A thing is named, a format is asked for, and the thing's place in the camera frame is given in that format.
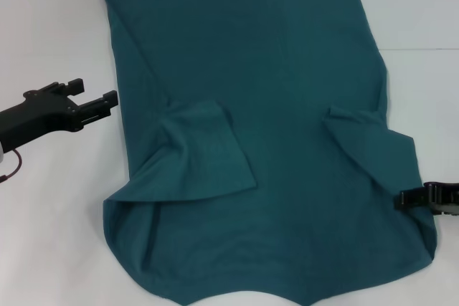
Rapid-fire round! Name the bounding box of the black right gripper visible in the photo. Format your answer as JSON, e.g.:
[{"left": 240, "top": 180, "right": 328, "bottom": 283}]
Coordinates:
[{"left": 394, "top": 182, "right": 459, "bottom": 217}]

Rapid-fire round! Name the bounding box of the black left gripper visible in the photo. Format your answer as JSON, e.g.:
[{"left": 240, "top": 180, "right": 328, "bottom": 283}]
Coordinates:
[{"left": 0, "top": 77, "right": 120, "bottom": 150}]

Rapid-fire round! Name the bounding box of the teal blue shirt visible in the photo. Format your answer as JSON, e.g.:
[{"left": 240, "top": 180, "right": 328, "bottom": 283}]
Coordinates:
[{"left": 101, "top": 0, "right": 439, "bottom": 306}]

